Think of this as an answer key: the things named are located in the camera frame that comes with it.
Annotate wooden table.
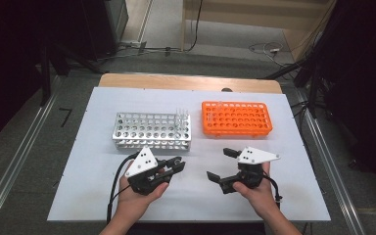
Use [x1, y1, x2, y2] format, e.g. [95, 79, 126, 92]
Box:
[98, 72, 283, 95]

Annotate power strip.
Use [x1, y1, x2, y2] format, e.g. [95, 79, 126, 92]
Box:
[118, 40, 148, 54]

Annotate grey floor cables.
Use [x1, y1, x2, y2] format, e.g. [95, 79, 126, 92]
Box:
[97, 44, 182, 64]

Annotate light wooden frame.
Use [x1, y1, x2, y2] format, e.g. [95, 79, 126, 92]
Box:
[180, 0, 338, 64]

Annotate orange plastic test tube rack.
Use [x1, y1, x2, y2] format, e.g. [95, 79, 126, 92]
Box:
[201, 100, 273, 138]

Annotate white board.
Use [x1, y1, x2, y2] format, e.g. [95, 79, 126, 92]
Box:
[47, 86, 331, 223]

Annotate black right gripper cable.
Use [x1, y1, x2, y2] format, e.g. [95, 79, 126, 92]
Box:
[262, 174, 284, 211]

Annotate dark cabinet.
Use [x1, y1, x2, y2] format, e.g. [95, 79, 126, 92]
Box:
[80, 0, 130, 62]

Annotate silver metal test tube rack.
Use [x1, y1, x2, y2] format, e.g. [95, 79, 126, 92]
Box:
[112, 112, 193, 152]

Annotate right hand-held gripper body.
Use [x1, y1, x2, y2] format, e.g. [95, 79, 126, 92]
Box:
[217, 145, 281, 195]

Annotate person's left hand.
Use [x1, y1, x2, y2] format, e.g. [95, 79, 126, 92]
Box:
[116, 164, 170, 216]

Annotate black floor cables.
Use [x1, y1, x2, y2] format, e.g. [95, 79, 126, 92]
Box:
[290, 100, 311, 145]

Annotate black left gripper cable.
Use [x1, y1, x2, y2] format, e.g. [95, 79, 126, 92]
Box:
[106, 153, 141, 225]

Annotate white floor cable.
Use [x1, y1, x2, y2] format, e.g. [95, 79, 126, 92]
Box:
[248, 41, 296, 69]

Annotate black metal stand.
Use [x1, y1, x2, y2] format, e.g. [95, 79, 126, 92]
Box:
[38, 41, 108, 108]
[262, 56, 328, 119]

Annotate person's right hand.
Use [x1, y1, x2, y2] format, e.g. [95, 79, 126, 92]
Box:
[232, 162, 281, 219]

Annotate metal floor rail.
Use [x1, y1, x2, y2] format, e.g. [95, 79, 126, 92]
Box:
[293, 91, 369, 235]
[0, 76, 62, 235]

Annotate person's dark clothing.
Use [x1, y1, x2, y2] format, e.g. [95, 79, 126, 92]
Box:
[136, 222, 267, 235]

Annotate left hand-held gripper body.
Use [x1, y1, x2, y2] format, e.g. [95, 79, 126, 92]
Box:
[124, 145, 174, 197]

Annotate dark curtain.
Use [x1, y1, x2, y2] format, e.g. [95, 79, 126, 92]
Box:
[0, 0, 90, 154]
[317, 0, 376, 199]

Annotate black hanging cable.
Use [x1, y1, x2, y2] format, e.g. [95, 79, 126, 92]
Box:
[184, 0, 205, 53]

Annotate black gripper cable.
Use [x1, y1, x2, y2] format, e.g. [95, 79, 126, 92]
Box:
[262, 174, 284, 211]
[106, 153, 141, 225]

